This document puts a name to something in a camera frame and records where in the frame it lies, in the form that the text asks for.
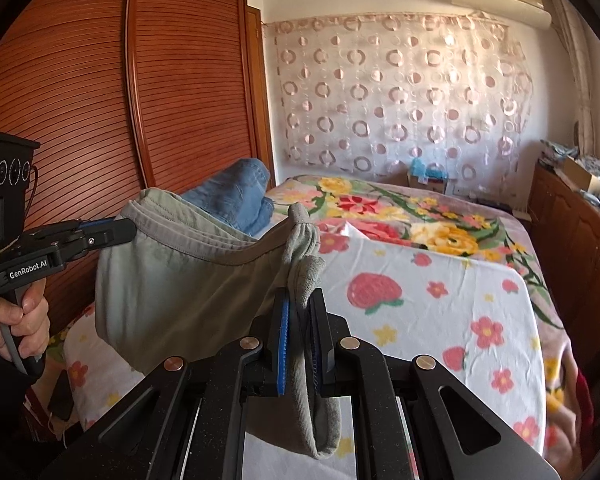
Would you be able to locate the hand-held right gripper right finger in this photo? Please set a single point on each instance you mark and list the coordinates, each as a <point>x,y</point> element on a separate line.
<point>313,360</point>

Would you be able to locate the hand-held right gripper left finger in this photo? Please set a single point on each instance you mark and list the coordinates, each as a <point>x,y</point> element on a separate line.
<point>281,345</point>

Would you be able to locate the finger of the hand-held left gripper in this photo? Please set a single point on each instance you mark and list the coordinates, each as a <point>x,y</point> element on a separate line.
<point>115,232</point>
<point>100,221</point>

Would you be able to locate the grey-green pants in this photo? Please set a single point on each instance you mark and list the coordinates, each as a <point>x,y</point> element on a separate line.
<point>180,280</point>

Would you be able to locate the person's left forearm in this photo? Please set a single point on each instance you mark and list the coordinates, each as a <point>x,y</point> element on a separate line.
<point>5,410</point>

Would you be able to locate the slatted wooden wardrobe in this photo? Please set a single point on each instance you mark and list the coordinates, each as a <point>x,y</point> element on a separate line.
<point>130,110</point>

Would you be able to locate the white flower-print bed sheet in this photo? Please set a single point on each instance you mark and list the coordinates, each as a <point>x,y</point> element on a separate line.
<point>430,320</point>

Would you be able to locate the folded blue jeans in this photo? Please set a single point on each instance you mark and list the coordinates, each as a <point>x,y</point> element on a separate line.
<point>235,195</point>

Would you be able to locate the pink floral blanket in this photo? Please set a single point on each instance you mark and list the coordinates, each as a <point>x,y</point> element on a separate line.
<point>430,215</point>

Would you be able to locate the cardboard box at headboard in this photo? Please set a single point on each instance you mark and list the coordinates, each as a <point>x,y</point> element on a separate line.
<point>430,185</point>

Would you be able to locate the blue plastic bag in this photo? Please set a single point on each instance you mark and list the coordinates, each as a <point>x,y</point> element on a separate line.
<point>427,167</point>

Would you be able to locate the red cloth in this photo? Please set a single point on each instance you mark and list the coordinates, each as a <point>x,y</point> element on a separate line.
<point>585,410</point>

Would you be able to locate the long wooden cabinet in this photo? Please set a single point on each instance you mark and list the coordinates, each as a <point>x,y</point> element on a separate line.
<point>570,240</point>

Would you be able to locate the sheer circle-pattern curtain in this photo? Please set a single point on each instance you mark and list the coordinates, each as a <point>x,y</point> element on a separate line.
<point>405,85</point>

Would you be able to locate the patterned folded cloth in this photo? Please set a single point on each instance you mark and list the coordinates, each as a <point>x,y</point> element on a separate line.
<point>557,150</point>

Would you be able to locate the open cardboard box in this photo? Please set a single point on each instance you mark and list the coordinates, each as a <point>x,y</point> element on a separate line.
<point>580,177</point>

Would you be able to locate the beige window curtain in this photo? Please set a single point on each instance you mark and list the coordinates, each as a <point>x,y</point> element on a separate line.
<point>580,70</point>

